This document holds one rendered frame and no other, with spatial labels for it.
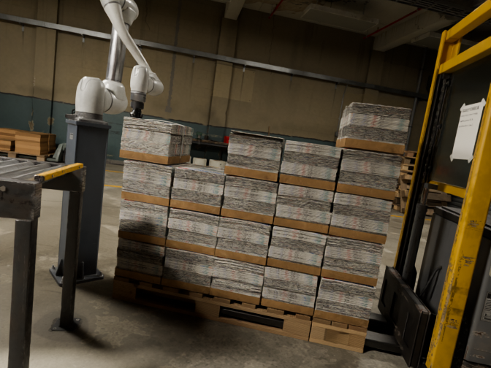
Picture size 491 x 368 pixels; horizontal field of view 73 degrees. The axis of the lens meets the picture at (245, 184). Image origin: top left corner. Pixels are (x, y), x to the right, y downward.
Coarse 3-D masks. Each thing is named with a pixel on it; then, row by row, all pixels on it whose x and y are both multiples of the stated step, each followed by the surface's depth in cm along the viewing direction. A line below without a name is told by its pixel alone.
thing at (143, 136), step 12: (132, 120) 181; (144, 120) 179; (132, 132) 182; (144, 132) 181; (156, 132) 180; (168, 132) 178; (180, 132) 192; (132, 144) 183; (144, 144) 182; (156, 144) 180; (168, 144) 180; (168, 156) 180
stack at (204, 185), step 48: (144, 192) 185; (192, 192) 181; (240, 192) 177; (288, 192) 173; (192, 240) 184; (240, 240) 179; (288, 240) 176; (144, 288) 191; (240, 288) 183; (288, 288) 178; (288, 336) 181
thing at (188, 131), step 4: (188, 128) 204; (192, 128) 212; (188, 132) 205; (192, 132) 213; (184, 136) 200; (188, 136) 206; (184, 140) 201; (188, 140) 207; (184, 144) 202; (188, 144) 209; (184, 148) 205; (188, 148) 212; (184, 152) 206; (188, 152) 213
